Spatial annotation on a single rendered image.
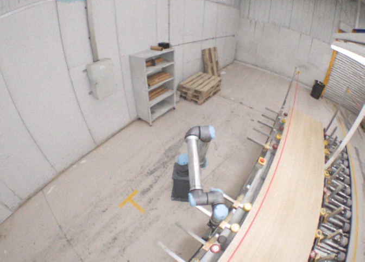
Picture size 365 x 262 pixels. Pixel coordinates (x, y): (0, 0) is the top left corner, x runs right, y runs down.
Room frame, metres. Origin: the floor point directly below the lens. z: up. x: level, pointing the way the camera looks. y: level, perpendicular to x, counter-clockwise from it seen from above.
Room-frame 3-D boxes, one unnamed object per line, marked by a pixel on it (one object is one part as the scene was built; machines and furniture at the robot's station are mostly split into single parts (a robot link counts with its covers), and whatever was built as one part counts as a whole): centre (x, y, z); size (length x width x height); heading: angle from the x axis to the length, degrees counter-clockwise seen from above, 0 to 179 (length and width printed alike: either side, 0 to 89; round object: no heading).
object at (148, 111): (3.22, 0.63, 0.78); 0.90 x 0.45 x 1.55; 145
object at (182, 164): (1.16, -0.03, 0.79); 0.17 x 0.15 x 0.18; 94
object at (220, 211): (0.35, -0.25, 1.28); 0.10 x 0.09 x 0.12; 4
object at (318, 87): (5.01, -5.76, 0.36); 0.59 x 0.58 x 0.73; 145
